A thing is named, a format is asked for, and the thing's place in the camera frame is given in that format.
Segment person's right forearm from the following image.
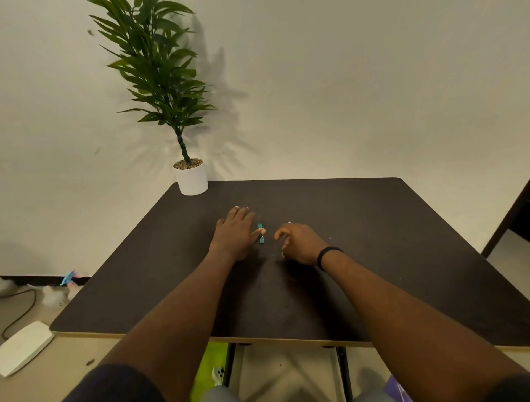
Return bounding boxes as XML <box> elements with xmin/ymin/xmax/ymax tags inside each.
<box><xmin>321</xmin><ymin>248</ymin><xmax>526</xmax><ymax>402</ymax></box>

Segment person's left forearm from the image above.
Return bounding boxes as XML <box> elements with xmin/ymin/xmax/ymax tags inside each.
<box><xmin>97</xmin><ymin>248</ymin><xmax>239</xmax><ymax>402</ymax></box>

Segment black wristband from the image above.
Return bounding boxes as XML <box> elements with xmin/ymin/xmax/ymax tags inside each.
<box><xmin>317</xmin><ymin>246</ymin><xmax>344</xmax><ymax>273</ymax></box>

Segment person's left hand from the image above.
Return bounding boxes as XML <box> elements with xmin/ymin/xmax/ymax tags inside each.
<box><xmin>208</xmin><ymin>206</ymin><xmax>267</xmax><ymax>263</ymax></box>

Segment dark door frame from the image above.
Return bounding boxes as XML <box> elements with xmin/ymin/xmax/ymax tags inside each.
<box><xmin>481</xmin><ymin>178</ymin><xmax>530</xmax><ymax>259</ymax></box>

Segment dark shirt sleeve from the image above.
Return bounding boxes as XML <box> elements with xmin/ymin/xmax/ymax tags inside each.
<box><xmin>62</xmin><ymin>364</ymin><xmax>166</xmax><ymax>402</ymax></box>

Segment purple paper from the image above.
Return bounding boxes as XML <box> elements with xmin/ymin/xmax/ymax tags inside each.
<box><xmin>383</xmin><ymin>375</ymin><xmax>415</xmax><ymax>402</ymax></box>

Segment white flat box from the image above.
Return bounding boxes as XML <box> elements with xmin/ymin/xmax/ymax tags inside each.
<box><xmin>0</xmin><ymin>321</ymin><xmax>55</xmax><ymax>378</ymax></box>

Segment white crumpled paper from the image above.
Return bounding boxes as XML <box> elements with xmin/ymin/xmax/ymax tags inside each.
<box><xmin>41</xmin><ymin>285</ymin><xmax>71</xmax><ymax>309</ymax></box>

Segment person's right hand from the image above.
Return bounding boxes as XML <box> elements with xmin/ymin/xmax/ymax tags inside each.
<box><xmin>274</xmin><ymin>222</ymin><xmax>330</xmax><ymax>267</ymax></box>

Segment dark baseboard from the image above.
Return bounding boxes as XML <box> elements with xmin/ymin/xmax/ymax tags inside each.
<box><xmin>0</xmin><ymin>275</ymin><xmax>91</xmax><ymax>287</ymax></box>

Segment grey trousers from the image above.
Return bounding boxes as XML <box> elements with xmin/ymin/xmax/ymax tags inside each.
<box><xmin>198</xmin><ymin>385</ymin><xmax>242</xmax><ymax>402</ymax></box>

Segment black cable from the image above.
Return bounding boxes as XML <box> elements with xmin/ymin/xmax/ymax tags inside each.
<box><xmin>0</xmin><ymin>289</ymin><xmax>38</xmax><ymax>341</ymax></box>

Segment green bag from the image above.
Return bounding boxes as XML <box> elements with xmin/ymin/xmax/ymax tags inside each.
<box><xmin>190</xmin><ymin>342</ymin><xmax>229</xmax><ymax>402</ymax></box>

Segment green artificial plant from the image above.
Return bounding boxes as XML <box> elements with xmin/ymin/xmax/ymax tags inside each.
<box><xmin>86</xmin><ymin>0</ymin><xmax>218</xmax><ymax>166</ymax></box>

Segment white plant pot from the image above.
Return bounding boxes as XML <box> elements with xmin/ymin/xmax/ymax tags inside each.
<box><xmin>173</xmin><ymin>158</ymin><xmax>209</xmax><ymax>196</ymax></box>

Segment black table leg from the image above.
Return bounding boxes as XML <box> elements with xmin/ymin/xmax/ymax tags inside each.
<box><xmin>222</xmin><ymin>343</ymin><xmax>237</xmax><ymax>390</ymax></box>
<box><xmin>336</xmin><ymin>346</ymin><xmax>353</xmax><ymax>402</ymax></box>

